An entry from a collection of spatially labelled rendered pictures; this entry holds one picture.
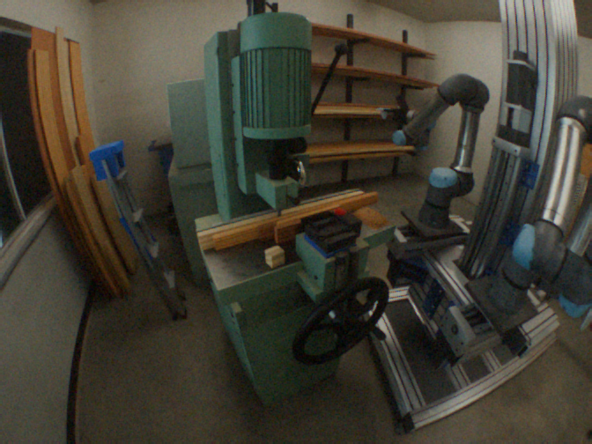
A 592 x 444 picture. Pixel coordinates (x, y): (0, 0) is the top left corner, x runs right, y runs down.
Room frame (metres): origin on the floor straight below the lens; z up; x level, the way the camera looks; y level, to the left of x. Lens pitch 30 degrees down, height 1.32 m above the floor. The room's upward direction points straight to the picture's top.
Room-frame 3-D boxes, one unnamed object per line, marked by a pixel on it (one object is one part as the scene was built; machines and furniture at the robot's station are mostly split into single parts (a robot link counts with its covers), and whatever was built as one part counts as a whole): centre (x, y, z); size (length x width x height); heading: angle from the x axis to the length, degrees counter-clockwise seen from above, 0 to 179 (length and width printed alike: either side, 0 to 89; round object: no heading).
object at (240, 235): (0.72, -0.04, 0.92); 0.62 x 0.02 x 0.04; 120
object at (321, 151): (3.18, -0.81, 1.20); 2.71 x 0.56 x 2.40; 112
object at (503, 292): (0.38, -0.66, 0.87); 0.15 x 0.15 x 0.10
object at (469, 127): (0.92, -0.73, 1.19); 0.15 x 0.12 x 0.55; 112
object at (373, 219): (0.74, -0.26, 0.91); 0.12 x 0.09 x 0.03; 30
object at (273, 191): (0.69, 0.06, 1.03); 0.14 x 0.07 x 0.09; 30
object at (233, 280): (0.60, -0.05, 0.87); 0.61 x 0.30 x 0.06; 120
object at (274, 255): (0.51, 0.05, 0.92); 0.04 x 0.03 x 0.04; 127
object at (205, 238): (0.71, 0.01, 0.93); 0.60 x 0.02 x 0.05; 120
